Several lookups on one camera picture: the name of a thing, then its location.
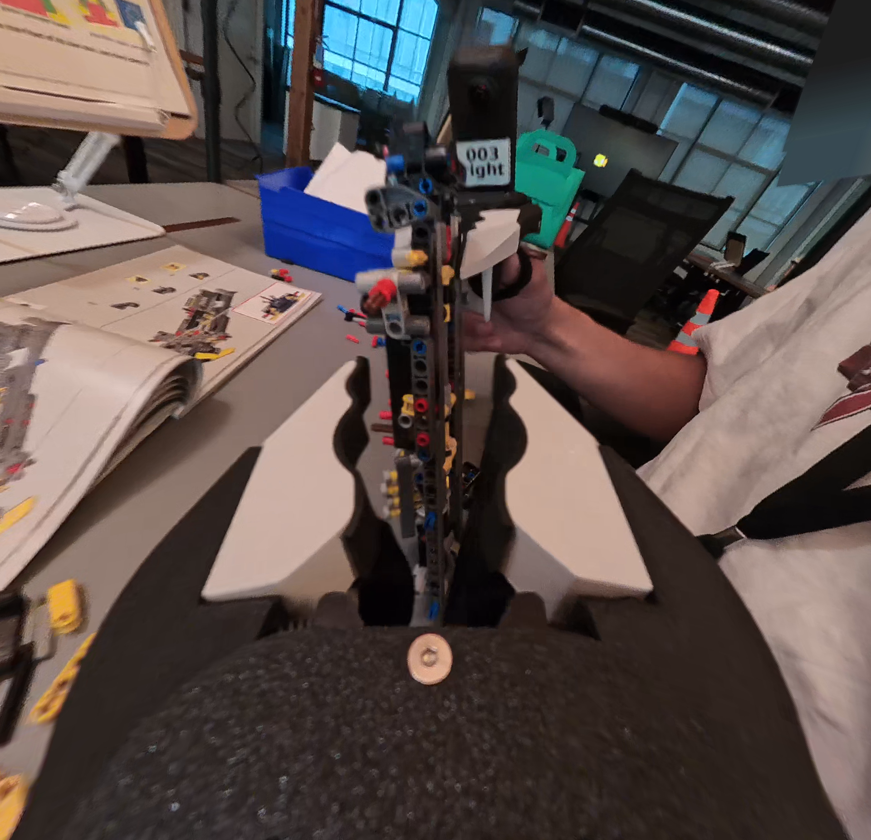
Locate person's right forearm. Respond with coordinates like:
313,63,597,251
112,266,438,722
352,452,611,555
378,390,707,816
538,301,710,444

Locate paned window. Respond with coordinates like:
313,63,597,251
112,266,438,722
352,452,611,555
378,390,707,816
320,0,440,103

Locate white paper bags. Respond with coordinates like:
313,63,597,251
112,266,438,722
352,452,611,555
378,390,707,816
303,142,389,208

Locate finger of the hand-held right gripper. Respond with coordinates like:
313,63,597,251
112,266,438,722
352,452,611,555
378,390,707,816
457,209,524,282

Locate printed instruction sheet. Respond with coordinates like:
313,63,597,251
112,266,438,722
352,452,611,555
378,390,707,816
0,0,188,116

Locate lego instruction booklet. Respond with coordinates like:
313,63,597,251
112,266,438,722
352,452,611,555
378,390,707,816
0,244,324,589

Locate black pole stand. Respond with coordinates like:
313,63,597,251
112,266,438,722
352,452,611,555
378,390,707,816
201,0,223,182

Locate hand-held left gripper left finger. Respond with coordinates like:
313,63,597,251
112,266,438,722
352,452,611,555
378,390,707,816
201,357,417,629

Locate teal felt bag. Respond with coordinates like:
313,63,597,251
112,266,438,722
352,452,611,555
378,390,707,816
515,129,586,249

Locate wall television screen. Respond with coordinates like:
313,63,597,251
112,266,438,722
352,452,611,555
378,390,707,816
561,102,681,201

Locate scattered small lego pins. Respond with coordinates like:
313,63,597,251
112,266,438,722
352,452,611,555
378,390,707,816
269,267,383,348

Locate pile of yellow lego pieces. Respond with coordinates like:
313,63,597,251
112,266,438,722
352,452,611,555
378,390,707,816
0,578,98,840

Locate black mesh office chair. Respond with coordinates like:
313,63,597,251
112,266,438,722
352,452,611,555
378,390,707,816
554,168,736,337

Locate lego car chassis model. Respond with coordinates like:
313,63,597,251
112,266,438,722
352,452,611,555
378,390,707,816
354,122,479,626

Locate person's right hand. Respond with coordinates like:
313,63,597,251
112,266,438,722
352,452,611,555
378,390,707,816
463,255,567,359

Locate blue plastic bin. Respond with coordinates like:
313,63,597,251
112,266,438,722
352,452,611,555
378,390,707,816
256,166,396,282

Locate large orange traffic cone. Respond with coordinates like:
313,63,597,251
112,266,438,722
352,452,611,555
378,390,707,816
667,289,721,357

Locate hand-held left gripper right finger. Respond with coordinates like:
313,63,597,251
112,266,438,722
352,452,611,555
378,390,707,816
445,354,656,629

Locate wooden post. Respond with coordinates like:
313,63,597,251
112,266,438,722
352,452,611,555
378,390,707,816
286,0,326,169

